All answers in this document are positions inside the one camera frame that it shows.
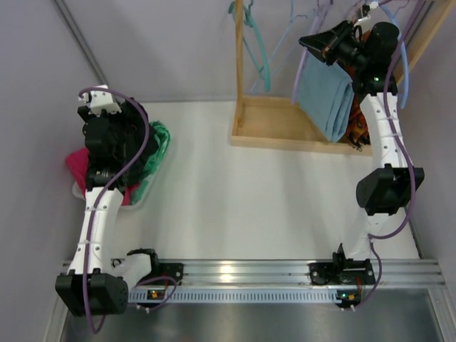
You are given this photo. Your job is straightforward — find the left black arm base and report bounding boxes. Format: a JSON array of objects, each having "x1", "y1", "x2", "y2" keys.
[{"x1": 137, "y1": 262, "x2": 184, "y2": 285}]

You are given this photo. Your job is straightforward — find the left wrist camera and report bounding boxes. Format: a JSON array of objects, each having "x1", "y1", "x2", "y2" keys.
[{"x1": 79, "y1": 85, "x2": 121, "y2": 116}]

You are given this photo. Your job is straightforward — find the light blue hanger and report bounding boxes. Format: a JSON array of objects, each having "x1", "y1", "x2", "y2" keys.
[{"x1": 250, "y1": 0, "x2": 309, "y2": 95}]

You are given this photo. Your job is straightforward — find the black trousers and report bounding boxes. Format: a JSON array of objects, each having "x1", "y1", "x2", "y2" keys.
[{"x1": 120, "y1": 101, "x2": 159, "y2": 187}]

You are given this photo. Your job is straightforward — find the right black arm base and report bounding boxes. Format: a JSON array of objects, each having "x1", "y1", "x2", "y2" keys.
[{"x1": 309, "y1": 259, "x2": 375, "y2": 286}]

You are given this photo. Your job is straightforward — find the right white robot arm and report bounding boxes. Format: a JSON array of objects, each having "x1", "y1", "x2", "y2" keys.
[{"x1": 299, "y1": 21, "x2": 424, "y2": 259}]

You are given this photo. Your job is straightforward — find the light blue trousers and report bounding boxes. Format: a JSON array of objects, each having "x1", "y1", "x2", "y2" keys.
[{"x1": 295, "y1": 55, "x2": 354, "y2": 143}]

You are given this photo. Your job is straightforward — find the pink garment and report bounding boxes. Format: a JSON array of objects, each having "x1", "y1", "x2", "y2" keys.
[{"x1": 65, "y1": 147, "x2": 139, "y2": 206}]

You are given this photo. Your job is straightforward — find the orange patterned trousers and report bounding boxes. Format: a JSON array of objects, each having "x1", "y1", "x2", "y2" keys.
[{"x1": 343, "y1": 63, "x2": 373, "y2": 152}]

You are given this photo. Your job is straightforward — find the wooden clothes rack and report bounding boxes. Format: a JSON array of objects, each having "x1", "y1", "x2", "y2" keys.
[{"x1": 231, "y1": 1, "x2": 455, "y2": 157}]

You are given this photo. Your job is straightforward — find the slotted cable duct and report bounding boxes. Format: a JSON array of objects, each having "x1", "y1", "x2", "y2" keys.
[{"x1": 128, "y1": 286, "x2": 358, "y2": 304}]

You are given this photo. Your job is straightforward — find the lilac hanger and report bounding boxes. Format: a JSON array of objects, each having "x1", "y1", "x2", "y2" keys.
[{"x1": 291, "y1": 0, "x2": 333, "y2": 104}]

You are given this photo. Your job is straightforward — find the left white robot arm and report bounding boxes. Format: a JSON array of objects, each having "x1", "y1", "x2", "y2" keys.
[{"x1": 55, "y1": 102, "x2": 158, "y2": 316}]

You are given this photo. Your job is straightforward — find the teal hanger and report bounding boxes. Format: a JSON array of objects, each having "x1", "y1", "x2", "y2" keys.
[{"x1": 227, "y1": 0, "x2": 272, "y2": 93}]

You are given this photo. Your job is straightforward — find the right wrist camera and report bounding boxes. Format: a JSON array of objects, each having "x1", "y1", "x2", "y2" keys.
[{"x1": 352, "y1": 1, "x2": 379, "y2": 26}]

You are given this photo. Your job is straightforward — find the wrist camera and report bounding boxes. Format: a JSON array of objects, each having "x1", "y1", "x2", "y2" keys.
[
  {"x1": 352, "y1": 1, "x2": 379, "y2": 26},
  {"x1": 79, "y1": 85, "x2": 121, "y2": 116}
]

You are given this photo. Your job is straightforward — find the white plastic basket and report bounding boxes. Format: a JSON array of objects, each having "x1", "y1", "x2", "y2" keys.
[{"x1": 72, "y1": 156, "x2": 167, "y2": 212}]

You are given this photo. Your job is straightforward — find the aluminium mounting rail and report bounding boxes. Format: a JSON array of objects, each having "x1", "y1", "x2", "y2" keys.
[{"x1": 56, "y1": 259, "x2": 446, "y2": 289}]

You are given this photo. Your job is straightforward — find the green garment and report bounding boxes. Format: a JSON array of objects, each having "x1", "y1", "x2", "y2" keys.
[{"x1": 139, "y1": 121, "x2": 171, "y2": 184}]

